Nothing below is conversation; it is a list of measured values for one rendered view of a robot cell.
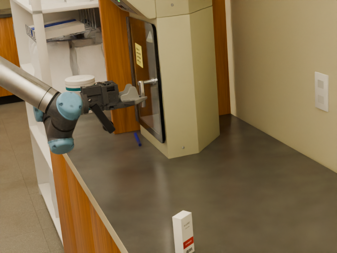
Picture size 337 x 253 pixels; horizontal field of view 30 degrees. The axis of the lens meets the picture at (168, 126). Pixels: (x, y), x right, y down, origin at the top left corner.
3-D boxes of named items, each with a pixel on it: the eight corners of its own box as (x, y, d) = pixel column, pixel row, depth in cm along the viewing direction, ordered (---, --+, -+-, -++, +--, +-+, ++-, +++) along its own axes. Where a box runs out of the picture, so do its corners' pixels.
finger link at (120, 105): (135, 101, 202) (108, 105, 200) (136, 106, 202) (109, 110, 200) (132, 98, 206) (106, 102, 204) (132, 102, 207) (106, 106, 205)
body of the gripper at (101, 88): (120, 84, 200) (82, 90, 196) (123, 110, 202) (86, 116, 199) (114, 79, 207) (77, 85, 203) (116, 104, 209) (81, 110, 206)
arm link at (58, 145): (54, 138, 184) (47, 107, 189) (47, 157, 193) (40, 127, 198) (80, 136, 187) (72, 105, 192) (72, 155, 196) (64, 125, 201)
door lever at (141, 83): (157, 105, 209) (154, 104, 211) (154, 78, 206) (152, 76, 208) (141, 108, 207) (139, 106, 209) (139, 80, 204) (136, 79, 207)
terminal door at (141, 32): (139, 121, 237) (129, 15, 226) (165, 144, 210) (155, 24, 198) (137, 122, 237) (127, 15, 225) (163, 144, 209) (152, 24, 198)
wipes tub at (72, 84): (94, 105, 286) (91, 73, 282) (101, 111, 274) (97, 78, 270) (66, 109, 282) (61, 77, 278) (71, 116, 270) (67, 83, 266)
